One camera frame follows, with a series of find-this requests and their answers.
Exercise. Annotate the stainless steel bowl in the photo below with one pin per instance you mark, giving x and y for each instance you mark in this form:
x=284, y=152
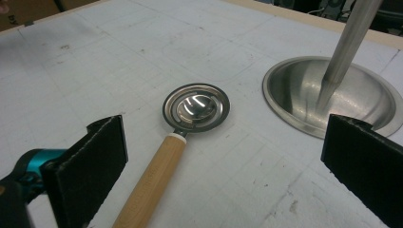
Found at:
x=291, y=91

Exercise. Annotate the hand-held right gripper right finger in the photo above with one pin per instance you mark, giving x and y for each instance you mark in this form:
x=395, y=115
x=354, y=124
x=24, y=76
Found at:
x=364, y=164

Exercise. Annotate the silver metal rod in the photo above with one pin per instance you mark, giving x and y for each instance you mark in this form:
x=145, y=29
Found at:
x=351, y=41

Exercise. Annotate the brown cardboard box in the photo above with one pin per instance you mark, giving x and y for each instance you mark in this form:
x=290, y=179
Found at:
x=28, y=12

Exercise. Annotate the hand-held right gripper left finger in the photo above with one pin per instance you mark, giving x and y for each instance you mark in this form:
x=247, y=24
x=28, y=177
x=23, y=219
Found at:
x=85, y=167

